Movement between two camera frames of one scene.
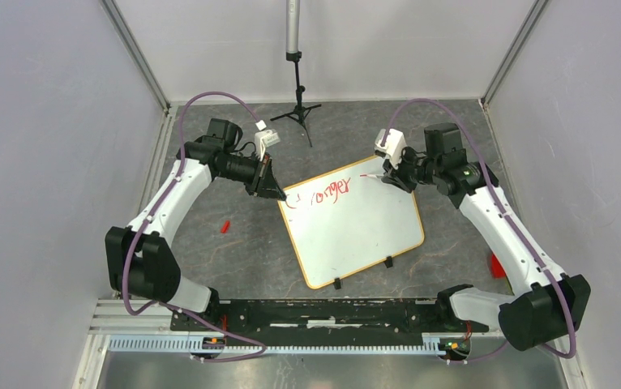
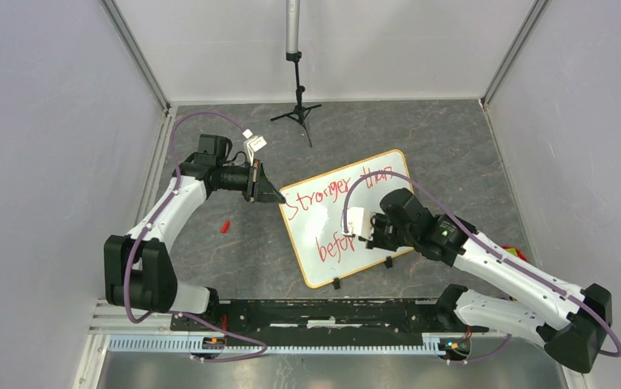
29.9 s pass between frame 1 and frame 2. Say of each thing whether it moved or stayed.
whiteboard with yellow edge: stayed
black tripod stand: stayed
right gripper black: moved
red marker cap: stayed
